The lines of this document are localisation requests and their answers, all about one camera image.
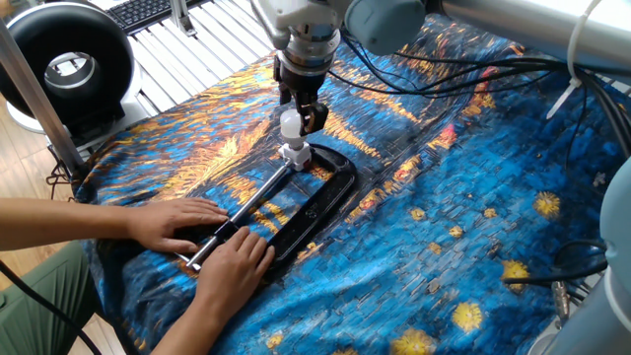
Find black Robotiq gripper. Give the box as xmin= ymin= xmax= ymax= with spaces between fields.
xmin=272 ymin=53 xmax=330 ymax=138

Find white light bulb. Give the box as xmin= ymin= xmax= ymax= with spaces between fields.
xmin=279 ymin=108 xmax=307 ymax=151

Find person's right forearm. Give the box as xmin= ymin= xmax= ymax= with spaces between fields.
xmin=150 ymin=295 xmax=228 ymax=355

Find person's left hand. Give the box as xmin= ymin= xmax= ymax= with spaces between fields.
xmin=126 ymin=196 xmax=231 ymax=255

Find person's right hand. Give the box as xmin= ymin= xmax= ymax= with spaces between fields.
xmin=194 ymin=226 xmax=276 ymax=321

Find white wrist mounted box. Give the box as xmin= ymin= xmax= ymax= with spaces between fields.
xmin=249 ymin=0 xmax=346 ymax=50

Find black computer keyboard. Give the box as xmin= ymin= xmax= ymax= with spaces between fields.
xmin=105 ymin=0 xmax=208 ymax=35

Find starry night painted tablecloth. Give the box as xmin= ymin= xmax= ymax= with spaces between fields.
xmin=73 ymin=12 xmax=631 ymax=355

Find green trousers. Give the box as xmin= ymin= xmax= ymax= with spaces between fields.
xmin=0 ymin=240 xmax=100 ymax=355

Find aluminium frame post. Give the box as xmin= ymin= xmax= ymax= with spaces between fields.
xmin=170 ymin=0 xmax=198 ymax=36
xmin=0 ymin=19 xmax=88 ymax=177

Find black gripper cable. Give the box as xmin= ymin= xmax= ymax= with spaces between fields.
xmin=327 ymin=34 xmax=631 ymax=169

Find dark tangled cord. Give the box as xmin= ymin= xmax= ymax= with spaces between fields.
xmin=46 ymin=147 xmax=80 ymax=208

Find black ring shaped fan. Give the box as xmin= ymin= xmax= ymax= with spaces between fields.
xmin=0 ymin=2 xmax=144 ymax=144

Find black base cable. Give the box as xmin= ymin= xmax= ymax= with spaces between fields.
xmin=502 ymin=239 xmax=610 ymax=302

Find thick black cable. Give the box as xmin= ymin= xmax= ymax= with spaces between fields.
xmin=0 ymin=260 xmax=103 ymax=355

